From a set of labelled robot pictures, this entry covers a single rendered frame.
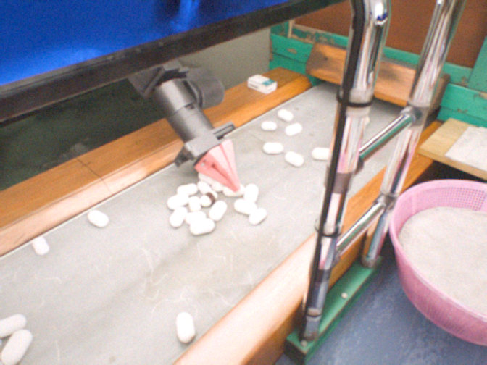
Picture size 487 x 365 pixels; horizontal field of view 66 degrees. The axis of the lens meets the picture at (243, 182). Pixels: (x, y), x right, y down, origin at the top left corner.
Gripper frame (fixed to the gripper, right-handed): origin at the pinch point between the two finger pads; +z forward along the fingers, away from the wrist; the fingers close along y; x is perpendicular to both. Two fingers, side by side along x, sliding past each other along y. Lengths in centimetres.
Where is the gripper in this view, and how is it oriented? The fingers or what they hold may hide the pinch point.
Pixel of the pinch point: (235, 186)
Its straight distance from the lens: 60.4
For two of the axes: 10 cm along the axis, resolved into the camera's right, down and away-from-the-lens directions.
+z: 5.8, 8.1, -0.6
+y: 6.9, -4.5, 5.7
